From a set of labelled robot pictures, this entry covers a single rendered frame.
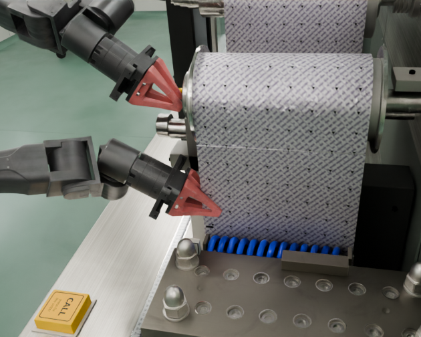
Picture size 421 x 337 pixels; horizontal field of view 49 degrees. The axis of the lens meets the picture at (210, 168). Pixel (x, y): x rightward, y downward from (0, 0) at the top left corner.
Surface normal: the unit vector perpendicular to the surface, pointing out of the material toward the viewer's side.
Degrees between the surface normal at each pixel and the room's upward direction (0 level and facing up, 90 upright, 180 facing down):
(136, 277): 0
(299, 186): 91
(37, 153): 40
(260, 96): 65
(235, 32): 92
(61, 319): 0
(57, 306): 0
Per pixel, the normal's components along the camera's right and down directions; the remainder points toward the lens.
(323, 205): -0.22, 0.54
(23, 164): 0.39, -0.44
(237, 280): -0.07, -0.85
